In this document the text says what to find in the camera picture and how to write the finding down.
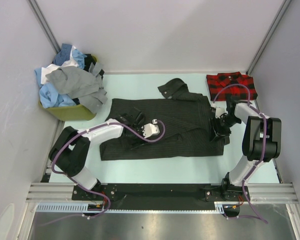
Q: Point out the right aluminium corner post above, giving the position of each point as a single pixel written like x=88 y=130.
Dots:
x=269 y=34

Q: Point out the left aluminium corner post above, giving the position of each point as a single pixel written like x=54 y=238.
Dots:
x=38 y=13

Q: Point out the aluminium frame rail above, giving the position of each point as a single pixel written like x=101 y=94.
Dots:
x=260 y=193

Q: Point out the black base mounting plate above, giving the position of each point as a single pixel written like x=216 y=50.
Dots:
x=170 y=197

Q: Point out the white slotted cable duct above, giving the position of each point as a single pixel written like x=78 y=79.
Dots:
x=85 y=208

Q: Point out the light blue shirt in basket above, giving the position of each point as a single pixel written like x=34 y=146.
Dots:
x=49 y=96

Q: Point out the red black plaid folded shirt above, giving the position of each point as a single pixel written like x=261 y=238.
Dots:
x=231 y=84

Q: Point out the blue checked shirt in basket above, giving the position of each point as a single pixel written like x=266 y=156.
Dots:
x=63 y=55

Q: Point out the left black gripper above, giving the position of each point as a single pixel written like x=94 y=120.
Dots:
x=134 y=143

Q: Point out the grey shirt in basket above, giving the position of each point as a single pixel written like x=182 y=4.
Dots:
x=86 y=87

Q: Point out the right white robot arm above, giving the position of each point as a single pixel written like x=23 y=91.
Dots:
x=261 y=142

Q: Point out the aluminium corner post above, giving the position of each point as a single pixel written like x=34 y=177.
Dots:
x=269 y=34
x=38 y=13

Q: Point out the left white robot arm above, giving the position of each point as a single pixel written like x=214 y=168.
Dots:
x=69 y=152

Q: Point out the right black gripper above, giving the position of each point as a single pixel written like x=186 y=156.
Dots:
x=217 y=129

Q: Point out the green laundry basket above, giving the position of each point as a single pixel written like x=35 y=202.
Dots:
x=70 y=113

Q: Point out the dark pinstriped long sleeve shirt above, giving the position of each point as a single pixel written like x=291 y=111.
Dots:
x=184 y=126

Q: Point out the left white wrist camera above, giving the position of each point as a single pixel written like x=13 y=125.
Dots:
x=151 y=129

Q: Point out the white shirt in basket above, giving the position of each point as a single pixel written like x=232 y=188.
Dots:
x=77 y=59

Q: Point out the black garment in basket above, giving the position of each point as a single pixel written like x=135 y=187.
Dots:
x=93 y=66

